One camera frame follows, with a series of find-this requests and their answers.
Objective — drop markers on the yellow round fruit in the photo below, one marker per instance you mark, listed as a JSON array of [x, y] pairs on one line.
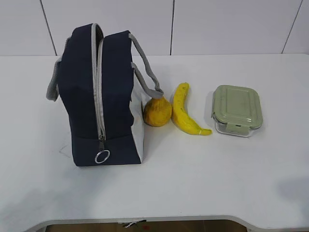
[[157, 112]]

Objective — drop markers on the yellow banana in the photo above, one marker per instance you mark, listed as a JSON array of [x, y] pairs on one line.
[[180, 117]]

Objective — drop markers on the navy blue lunch bag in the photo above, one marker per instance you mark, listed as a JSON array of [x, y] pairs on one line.
[[101, 81]]

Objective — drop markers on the green lid glass container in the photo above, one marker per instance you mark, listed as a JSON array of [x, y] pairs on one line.
[[236, 110]]

